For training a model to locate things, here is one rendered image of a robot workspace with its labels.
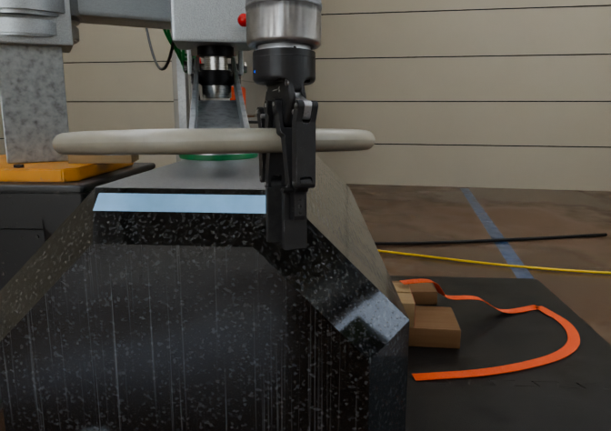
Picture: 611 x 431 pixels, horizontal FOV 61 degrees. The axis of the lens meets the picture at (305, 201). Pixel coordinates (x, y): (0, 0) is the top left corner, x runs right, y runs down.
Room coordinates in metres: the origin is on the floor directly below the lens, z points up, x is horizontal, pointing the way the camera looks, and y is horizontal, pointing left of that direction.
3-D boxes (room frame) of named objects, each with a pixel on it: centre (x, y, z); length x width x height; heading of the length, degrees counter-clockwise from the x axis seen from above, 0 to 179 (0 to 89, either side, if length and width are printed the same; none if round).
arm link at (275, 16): (0.65, 0.03, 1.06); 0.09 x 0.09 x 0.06
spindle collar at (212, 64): (1.49, 0.25, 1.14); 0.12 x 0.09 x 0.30; 10
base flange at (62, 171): (1.79, 0.91, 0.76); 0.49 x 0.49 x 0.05; 86
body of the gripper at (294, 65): (0.64, 0.03, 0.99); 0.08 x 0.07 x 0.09; 25
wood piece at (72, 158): (1.72, 0.67, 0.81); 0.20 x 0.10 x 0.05; 94
